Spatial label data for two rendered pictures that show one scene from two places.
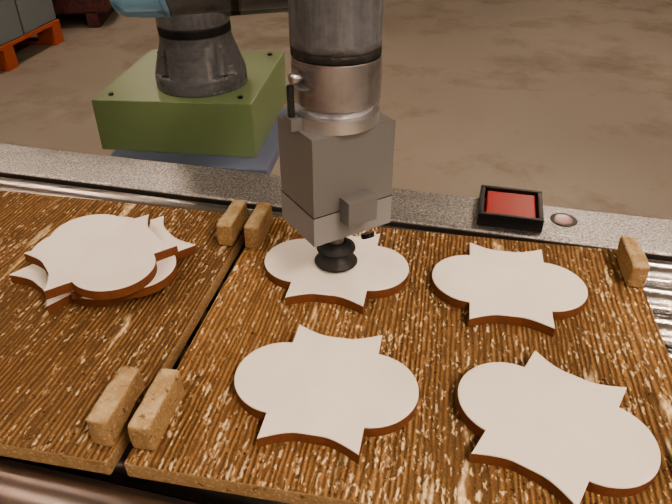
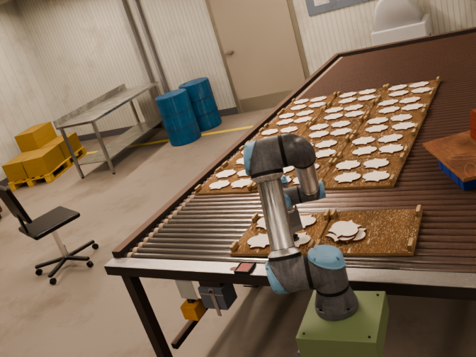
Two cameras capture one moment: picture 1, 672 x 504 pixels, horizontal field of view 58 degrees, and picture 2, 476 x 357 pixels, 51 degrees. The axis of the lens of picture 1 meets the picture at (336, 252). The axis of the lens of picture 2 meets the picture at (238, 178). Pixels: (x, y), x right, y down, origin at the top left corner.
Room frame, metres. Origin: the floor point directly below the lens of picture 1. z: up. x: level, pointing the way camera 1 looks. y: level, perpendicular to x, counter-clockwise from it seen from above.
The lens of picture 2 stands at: (2.44, 0.54, 2.10)
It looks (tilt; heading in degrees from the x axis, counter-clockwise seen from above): 21 degrees down; 200
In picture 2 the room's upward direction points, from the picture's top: 17 degrees counter-clockwise
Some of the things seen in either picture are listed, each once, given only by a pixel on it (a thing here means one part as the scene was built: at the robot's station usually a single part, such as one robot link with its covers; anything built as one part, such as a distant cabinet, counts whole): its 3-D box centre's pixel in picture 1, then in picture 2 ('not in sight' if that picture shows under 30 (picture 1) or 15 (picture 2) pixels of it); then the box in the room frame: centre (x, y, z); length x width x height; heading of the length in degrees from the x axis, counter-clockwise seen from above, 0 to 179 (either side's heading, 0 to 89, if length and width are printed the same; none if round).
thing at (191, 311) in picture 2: not in sight; (188, 296); (0.58, -0.59, 0.74); 0.09 x 0.08 x 0.24; 76
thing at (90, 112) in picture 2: not in sight; (119, 125); (-4.48, -3.69, 0.47); 1.90 x 0.70 x 0.95; 173
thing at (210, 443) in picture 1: (427, 341); (282, 234); (0.41, -0.08, 0.93); 0.41 x 0.35 x 0.02; 80
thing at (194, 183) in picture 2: not in sight; (267, 122); (-1.55, -0.53, 0.90); 4.04 x 0.06 x 0.10; 166
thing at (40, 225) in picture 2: not in sight; (48, 222); (-1.10, -2.74, 0.50); 0.64 x 0.64 x 1.01
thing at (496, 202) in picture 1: (509, 208); (244, 268); (0.66, -0.22, 0.92); 0.06 x 0.06 x 0.01; 76
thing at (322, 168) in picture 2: not in sight; (293, 174); (-0.25, -0.11, 0.94); 0.41 x 0.35 x 0.04; 75
